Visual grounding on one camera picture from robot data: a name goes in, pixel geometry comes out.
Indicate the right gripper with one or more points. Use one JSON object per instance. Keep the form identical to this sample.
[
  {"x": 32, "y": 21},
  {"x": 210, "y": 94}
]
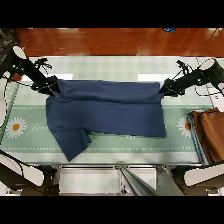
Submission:
[{"x": 171, "y": 87}]

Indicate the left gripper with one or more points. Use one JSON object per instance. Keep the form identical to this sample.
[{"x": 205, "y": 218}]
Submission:
[{"x": 47, "y": 85}]

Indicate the navy blue T-shirt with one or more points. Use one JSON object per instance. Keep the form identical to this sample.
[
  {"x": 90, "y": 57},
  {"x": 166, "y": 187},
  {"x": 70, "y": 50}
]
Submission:
[{"x": 106, "y": 110}]

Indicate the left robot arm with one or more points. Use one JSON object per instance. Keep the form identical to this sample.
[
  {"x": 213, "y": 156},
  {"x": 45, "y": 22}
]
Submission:
[{"x": 23, "y": 65}]

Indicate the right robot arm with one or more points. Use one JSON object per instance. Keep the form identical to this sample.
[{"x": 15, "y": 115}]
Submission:
[{"x": 203, "y": 75}]

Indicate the brown garment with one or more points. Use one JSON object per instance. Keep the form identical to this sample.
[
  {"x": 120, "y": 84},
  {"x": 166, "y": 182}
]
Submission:
[{"x": 210, "y": 133}]

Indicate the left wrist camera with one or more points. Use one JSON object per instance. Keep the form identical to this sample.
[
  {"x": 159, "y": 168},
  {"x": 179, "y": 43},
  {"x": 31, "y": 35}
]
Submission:
[{"x": 42, "y": 62}]

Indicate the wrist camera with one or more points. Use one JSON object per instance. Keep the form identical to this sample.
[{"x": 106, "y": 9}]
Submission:
[
  {"x": 42, "y": 62},
  {"x": 183, "y": 65}
]

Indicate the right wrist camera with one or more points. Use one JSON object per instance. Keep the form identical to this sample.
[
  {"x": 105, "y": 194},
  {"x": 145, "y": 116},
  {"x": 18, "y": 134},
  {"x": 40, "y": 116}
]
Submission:
[{"x": 183, "y": 65}]

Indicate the silver frame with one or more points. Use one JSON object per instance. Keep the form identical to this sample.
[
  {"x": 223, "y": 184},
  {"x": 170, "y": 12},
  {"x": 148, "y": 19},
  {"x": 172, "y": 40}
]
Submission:
[{"x": 133, "y": 180}]

